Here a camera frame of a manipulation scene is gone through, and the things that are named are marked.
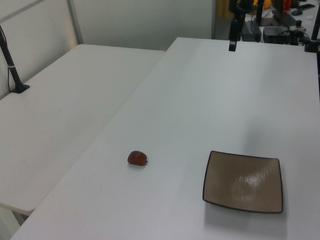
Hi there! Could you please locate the white table leg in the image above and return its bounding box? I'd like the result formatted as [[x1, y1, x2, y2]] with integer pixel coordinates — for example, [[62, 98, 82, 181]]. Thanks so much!
[[0, 207, 21, 240]]

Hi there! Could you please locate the grey power supply box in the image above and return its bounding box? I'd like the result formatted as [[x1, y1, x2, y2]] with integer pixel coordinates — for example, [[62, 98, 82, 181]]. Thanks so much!
[[241, 20, 262, 42]]

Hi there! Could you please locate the square brown ceramic plate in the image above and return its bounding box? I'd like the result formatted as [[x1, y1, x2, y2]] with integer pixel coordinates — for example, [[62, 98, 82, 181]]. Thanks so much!
[[202, 150, 284, 214]]

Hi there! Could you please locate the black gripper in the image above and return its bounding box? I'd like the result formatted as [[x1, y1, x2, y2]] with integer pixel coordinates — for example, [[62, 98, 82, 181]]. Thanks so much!
[[228, 18, 239, 52]]

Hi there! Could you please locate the grey metal partition post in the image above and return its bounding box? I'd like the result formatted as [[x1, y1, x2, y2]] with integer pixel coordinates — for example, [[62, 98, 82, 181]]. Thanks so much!
[[67, 0, 84, 46]]

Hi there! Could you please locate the black electronics box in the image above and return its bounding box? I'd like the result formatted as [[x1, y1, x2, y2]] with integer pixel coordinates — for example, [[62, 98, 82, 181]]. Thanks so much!
[[262, 25, 293, 45]]

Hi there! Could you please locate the emergency stop button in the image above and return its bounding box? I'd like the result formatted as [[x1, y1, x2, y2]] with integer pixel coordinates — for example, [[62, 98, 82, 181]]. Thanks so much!
[[294, 19, 307, 32]]

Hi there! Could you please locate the small round red-brown food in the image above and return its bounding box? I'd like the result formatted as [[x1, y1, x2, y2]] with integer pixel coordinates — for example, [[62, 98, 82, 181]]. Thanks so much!
[[127, 150, 149, 167]]

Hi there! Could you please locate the yellow partition panel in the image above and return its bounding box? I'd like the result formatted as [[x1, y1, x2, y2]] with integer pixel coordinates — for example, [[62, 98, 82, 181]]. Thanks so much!
[[216, 0, 237, 18]]

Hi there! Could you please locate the thin black cable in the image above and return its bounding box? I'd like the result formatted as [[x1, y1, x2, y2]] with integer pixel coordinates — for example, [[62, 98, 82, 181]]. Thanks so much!
[[6, 67, 13, 93]]

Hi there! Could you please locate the black upright stand pole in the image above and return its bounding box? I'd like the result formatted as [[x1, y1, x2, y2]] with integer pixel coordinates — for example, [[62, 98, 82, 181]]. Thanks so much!
[[254, 0, 265, 26]]

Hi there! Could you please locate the black camera stand pole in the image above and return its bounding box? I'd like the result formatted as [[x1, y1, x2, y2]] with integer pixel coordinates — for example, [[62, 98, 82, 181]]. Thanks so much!
[[0, 24, 31, 94]]

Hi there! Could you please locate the black clamp-mounted pole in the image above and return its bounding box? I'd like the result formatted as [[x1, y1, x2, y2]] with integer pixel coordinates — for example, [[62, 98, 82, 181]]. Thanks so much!
[[303, 18, 320, 53]]

